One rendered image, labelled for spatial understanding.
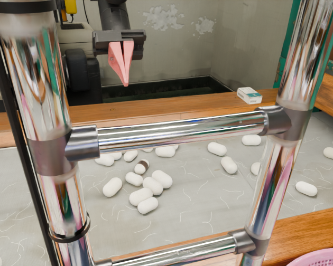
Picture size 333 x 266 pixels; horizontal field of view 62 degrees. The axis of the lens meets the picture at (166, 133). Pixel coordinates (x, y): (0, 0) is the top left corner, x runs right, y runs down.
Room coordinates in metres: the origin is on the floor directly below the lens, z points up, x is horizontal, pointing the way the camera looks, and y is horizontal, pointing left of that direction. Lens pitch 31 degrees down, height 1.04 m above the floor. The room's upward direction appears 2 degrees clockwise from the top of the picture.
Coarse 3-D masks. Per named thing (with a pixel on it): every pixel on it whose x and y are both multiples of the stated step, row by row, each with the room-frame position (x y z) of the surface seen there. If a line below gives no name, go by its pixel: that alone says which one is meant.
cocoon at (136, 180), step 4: (132, 172) 0.36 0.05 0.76; (128, 176) 0.35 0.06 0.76; (132, 176) 0.35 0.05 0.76; (136, 176) 0.35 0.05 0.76; (140, 176) 0.35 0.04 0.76; (128, 180) 0.34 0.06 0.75; (132, 180) 0.34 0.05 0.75; (136, 180) 0.34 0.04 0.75; (140, 180) 0.34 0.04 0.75; (136, 184) 0.34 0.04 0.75; (140, 184) 0.34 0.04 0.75
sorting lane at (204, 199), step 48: (192, 144) 0.47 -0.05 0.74; (240, 144) 0.48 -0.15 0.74; (0, 192) 0.32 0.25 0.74; (96, 192) 0.32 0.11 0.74; (192, 192) 0.33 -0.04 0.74; (240, 192) 0.34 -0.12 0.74; (288, 192) 0.34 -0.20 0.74; (0, 240) 0.23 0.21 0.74; (96, 240) 0.24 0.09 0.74; (144, 240) 0.24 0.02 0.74
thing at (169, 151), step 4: (156, 148) 0.43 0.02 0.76; (160, 148) 0.42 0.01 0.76; (164, 148) 0.42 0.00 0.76; (168, 148) 0.42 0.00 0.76; (172, 148) 0.43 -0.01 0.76; (156, 152) 0.42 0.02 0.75; (160, 152) 0.42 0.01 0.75; (164, 152) 0.42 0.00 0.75; (168, 152) 0.42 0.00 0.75; (172, 152) 0.42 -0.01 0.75; (164, 156) 0.42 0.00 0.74; (168, 156) 0.42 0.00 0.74
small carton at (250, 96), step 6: (240, 90) 0.66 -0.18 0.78; (246, 90) 0.66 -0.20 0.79; (252, 90) 0.66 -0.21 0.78; (240, 96) 0.66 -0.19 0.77; (246, 96) 0.63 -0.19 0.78; (252, 96) 0.62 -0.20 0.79; (258, 96) 0.63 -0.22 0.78; (246, 102) 0.63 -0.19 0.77; (252, 102) 0.62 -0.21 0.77; (258, 102) 0.63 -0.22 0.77
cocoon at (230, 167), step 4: (224, 160) 0.40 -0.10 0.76; (228, 160) 0.39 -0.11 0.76; (232, 160) 0.39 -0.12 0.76; (224, 164) 0.39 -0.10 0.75; (228, 164) 0.38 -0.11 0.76; (232, 164) 0.38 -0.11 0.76; (228, 168) 0.38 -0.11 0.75; (232, 168) 0.38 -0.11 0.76; (236, 168) 0.38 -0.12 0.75; (228, 172) 0.38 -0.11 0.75; (232, 172) 0.38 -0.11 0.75
